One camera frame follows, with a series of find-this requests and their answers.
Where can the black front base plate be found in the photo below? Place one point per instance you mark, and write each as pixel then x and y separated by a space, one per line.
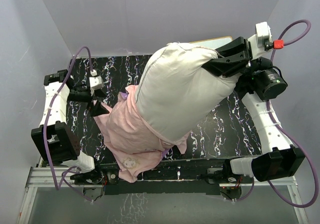
pixel 190 176

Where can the purple Elsa print pillowcase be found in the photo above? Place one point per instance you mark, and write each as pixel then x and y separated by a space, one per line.
pixel 136 146

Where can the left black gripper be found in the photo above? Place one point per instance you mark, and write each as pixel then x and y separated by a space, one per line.
pixel 98 109

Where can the white pillow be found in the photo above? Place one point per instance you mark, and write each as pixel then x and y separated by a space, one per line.
pixel 175 92

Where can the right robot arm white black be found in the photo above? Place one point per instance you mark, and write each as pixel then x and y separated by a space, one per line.
pixel 260 82

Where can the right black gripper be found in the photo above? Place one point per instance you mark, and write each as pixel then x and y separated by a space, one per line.
pixel 233 64

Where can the aluminium table frame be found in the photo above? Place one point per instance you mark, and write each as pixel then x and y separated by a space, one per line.
pixel 227 132

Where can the small whiteboard with orange frame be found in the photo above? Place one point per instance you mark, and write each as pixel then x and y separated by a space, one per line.
pixel 214 43

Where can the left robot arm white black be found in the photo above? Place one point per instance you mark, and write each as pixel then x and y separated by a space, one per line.
pixel 54 139

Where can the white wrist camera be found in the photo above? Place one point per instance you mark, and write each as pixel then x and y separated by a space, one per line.
pixel 265 37
pixel 95 81

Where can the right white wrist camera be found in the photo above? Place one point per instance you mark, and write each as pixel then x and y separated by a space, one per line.
pixel 265 37

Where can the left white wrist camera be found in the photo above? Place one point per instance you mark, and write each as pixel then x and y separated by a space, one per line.
pixel 95 81

